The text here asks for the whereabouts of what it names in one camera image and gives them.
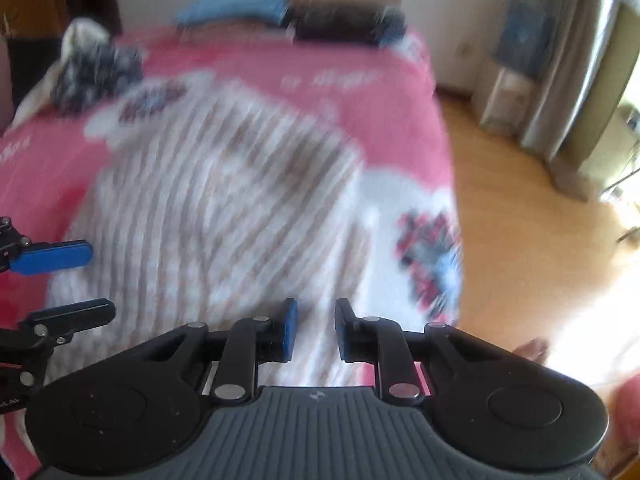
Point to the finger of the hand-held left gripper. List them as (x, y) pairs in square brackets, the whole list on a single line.
[(55, 256), (75, 315)]

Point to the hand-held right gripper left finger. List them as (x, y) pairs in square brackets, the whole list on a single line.
[(290, 332)]

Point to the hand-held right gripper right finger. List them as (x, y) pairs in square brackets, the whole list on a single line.
[(342, 332)]

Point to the beige houndstooth knit cardigan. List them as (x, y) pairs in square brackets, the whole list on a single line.
[(225, 210)]

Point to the dark plaid shirt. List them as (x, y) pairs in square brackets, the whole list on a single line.
[(95, 77)]

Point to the person's foot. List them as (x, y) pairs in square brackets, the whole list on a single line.
[(532, 349)]

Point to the black garment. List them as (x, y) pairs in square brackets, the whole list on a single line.
[(30, 65)]

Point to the pink floral blanket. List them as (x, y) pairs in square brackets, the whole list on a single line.
[(310, 110)]

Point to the cream white garment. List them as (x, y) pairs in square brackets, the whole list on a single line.
[(80, 32)]

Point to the blue folded garment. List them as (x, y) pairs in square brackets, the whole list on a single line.
[(235, 7)]

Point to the dark folded pants stack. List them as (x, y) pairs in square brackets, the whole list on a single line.
[(350, 25)]

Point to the blue water bottle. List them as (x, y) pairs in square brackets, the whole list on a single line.
[(525, 37)]

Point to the beige curtain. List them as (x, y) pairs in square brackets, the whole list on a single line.
[(570, 70)]

